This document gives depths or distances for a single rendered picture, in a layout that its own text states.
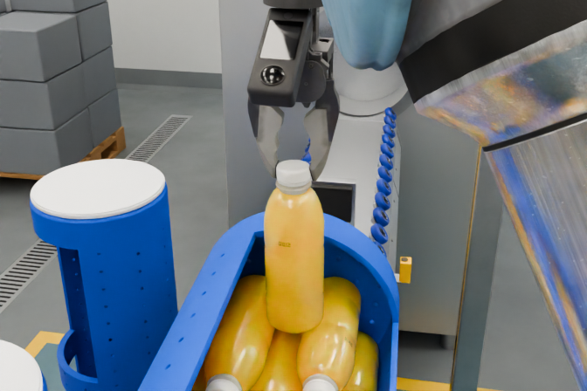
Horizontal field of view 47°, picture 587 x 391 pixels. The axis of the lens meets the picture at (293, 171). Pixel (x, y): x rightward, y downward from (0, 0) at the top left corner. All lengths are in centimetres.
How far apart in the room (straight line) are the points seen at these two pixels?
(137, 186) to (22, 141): 240
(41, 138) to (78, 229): 239
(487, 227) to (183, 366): 99
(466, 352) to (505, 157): 153
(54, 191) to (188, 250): 182
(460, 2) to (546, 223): 7
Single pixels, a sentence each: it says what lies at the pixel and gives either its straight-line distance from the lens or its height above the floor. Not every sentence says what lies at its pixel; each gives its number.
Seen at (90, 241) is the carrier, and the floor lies 98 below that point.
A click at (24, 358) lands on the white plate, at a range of 104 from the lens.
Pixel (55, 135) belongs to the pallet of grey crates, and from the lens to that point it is 373.
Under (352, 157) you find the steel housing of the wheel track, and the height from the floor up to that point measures 93.
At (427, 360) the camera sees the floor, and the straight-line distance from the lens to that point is 264.
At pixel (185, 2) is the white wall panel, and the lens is 543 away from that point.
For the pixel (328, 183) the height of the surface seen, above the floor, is 108.
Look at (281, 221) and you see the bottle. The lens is 77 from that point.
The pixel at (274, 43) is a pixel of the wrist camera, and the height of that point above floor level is 150.
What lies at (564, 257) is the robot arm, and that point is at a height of 156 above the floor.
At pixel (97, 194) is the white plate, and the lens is 146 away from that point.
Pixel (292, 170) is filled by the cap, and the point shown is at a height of 135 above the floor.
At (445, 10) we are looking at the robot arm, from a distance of 19.
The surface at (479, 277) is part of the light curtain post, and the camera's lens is 162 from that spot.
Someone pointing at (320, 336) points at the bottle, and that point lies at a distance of 84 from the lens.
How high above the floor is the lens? 166
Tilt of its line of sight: 24 degrees down
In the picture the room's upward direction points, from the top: straight up
